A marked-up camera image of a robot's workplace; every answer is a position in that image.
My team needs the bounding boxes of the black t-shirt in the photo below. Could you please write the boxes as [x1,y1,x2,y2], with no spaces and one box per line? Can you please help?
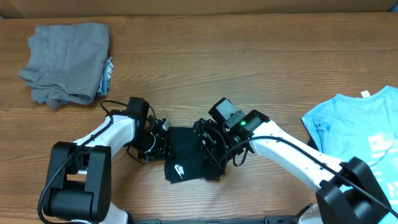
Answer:
[164,127,223,184]

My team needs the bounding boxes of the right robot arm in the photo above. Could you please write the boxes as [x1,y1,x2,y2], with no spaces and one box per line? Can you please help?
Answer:
[194,98,397,223]

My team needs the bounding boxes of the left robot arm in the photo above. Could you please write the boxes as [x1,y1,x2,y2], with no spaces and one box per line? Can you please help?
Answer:
[37,97,170,224]

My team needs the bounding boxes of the blue frayed denim garment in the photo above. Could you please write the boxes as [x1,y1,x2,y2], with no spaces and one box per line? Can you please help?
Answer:
[31,58,114,108]

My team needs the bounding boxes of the grey folded shorts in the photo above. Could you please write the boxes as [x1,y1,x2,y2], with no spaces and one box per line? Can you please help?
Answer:
[19,22,110,96]

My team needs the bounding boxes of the light blue t-shirt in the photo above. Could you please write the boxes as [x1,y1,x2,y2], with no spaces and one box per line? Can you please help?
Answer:
[302,86,397,210]

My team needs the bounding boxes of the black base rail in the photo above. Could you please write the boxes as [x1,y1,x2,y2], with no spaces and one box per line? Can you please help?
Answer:
[127,215,298,224]

